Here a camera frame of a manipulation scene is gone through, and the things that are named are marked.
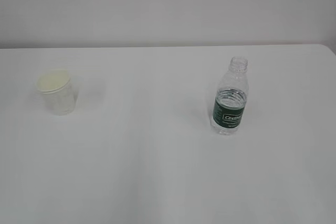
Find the clear water bottle green label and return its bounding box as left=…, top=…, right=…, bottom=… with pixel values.
left=211, top=57, right=249, bottom=135

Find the white paper cup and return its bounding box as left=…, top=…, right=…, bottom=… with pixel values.
left=36, top=69, right=76, bottom=116

